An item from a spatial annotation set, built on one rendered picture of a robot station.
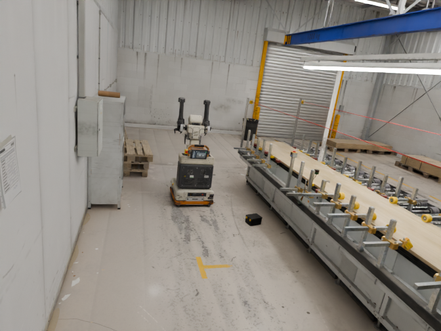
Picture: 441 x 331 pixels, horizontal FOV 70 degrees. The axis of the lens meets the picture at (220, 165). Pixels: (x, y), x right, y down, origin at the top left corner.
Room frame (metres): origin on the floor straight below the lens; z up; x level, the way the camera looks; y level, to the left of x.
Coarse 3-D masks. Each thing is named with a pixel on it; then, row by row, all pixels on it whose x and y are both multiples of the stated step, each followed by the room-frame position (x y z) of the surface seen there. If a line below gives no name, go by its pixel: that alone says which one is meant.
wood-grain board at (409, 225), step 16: (272, 144) 5.89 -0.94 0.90; (288, 160) 4.81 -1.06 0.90; (304, 160) 4.95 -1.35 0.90; (304, 176) 4.05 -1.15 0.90; (320, 176) 4.15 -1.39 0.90; (336, 176) 4.25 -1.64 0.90; (352, 192) 3.61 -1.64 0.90; (368, 192) 3.69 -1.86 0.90; (368, 208) 3.15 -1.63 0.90; (384, 208) 3.21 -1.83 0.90; (400, 208) 3.27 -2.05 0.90; (384, 224) 2.78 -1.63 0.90; (400, 224) 2.83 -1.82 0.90; (416, 224) 2.88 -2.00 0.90; (432, 224) 2.94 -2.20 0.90; (416, 240) 2.51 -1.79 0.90; (432, 240) 2.55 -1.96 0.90; (416, 256) 2.26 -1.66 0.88; (432, 256) 2.26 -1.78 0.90
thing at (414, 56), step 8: (304, 56) 4.83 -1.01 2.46; (312, 56) 4.62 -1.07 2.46; (320, 56) 4.42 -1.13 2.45; (328, 56) 4.24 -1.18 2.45; (336, 56) 4.08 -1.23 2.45; (344, 56) 3.93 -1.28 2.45; (352, 56) 3.78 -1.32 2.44; (360, 56) 3.65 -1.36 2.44; (368, 56) 3.53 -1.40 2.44; (376, 56) 3.41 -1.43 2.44; (384, 56) 3.31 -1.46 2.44; (392, 56) 3.20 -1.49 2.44; (400, 56) 3.11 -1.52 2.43; (408, 56) 3.02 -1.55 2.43; (416, 56) 2.94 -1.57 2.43; (424, 56) 2.86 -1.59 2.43; (432, 56) 2.78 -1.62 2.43; (440, 56) 2.71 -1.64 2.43; (336, 80) 5.08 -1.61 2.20; (336, 88) 5.06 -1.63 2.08; (336, 96) 5.07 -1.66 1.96; (328, 120) 5.06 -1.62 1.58; (320, 152) 5.08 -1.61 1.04; (320, 160) 5.06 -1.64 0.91
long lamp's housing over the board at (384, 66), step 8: (304, 64) 4.74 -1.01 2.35; (312, 64) 4.53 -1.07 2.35; (320, 64) 4.34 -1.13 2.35; (328, 64) 4.17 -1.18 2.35; (336, 64) 4.01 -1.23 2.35; (344, 64) 3.86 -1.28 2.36; (352, 64) 3.72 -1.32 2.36; (360, 64) 3.59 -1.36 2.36; (368, 64) 3.47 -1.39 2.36; (376, 64) 3.36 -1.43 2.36; (384, 64) 3.26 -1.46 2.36; (392, 64) 3.15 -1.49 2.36; (400, 64) 3.06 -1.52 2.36; (408, 64) 2.98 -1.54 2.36; (416, 64) 2.90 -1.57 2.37; (424, 64) 2.82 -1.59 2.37; (432, 64) 2.74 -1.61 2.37; (440, 64) 2.67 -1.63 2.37
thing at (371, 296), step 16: (272, 160) 5.04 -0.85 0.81; (256, 176) 5.67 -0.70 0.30; (256, 192) 5.52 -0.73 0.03; (272, 192) 4.84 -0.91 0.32; (272, 208) 4.80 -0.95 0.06; (288, 208) 4.35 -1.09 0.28; (320, 208) 3.57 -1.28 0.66; (304, 224) 3.87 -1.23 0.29; (336, 224) 3.24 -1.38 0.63; (352, 224) 3.01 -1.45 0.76; (304, 240) 3.73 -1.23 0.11; (320, 240) 3.49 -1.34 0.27; (368, 240) 2.77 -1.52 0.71; (320, 256) 3.37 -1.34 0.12; (336, 256) 3.17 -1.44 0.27; (400, 256) 2.40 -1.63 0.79; (336, 272) 3.06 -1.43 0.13; (352, 272) 2.88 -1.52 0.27; (400, 272) 2.36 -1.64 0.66; (416, 272) 2.24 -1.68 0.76; (432, 272) 2.13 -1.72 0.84; (352, 288) 2.79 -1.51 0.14; (368, 288) 2.65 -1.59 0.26; (368, 304) 2.56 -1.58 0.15; (384, 304) 2.41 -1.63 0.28; (384, 320) 2.36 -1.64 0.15; (400, 320) 2.26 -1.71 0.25
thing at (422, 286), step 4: (416, 284) 1.75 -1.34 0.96; (420, 284) 1.75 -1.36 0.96; (424, 284) 1.76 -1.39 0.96; (428, 284) 1.76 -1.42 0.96; (432, 284) 1.77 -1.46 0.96; (436, 284) 1.77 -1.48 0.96; (440, 284) 1.78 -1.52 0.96; (416, 288) 1.74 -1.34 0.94; (420, 288) 1.74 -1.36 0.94; (424, 288) 1.75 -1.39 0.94; (428, 288) 1.76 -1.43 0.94; (432, 288) 1.77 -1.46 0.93
